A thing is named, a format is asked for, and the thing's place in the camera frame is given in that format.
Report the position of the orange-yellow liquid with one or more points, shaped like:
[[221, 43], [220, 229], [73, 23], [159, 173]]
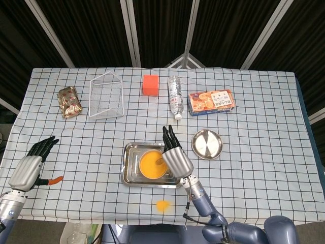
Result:
[[149, 170]]

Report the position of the rectangular stainless steel tray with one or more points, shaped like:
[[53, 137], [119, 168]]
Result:
[[130, 178]]

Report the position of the black folding partition screen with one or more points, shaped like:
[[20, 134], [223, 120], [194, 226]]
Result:
[[89, 30]]

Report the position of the orange and blue cardboard box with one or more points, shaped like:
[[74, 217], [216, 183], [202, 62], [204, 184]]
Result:
[[210, 103]]

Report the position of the white round bowl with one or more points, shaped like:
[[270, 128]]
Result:
[[140, 165]]

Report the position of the clear plastic bag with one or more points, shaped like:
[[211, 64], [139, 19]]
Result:
[[76, 235]]

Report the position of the blue-grey robot torso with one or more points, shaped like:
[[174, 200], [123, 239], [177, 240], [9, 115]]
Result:
[[152, 235]]

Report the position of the clear plastic water bottle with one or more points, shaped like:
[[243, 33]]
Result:
[[175, 96]]

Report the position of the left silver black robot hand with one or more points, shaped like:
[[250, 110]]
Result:
[[25, 170]]

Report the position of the yellow powder pile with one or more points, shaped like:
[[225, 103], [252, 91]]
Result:
[[162, 206]]

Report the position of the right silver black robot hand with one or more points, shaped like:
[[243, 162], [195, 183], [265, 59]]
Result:
[[177, 162]]

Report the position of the white metal frame stand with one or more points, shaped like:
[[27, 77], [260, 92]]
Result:
[[186, 61]]

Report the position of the gold foil snack bag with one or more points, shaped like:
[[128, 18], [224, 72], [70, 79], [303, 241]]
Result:
[[69, 103]]

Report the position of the orange foam cube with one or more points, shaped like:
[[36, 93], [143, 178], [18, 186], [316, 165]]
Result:
[[150, 86]]

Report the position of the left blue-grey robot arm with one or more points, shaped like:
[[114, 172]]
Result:
[[10, 211]]

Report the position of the round stainless steel plate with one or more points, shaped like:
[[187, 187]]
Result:
[[208, 145]]

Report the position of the checked light blue tablecloth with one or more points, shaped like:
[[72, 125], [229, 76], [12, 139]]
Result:
[[254, 165]]

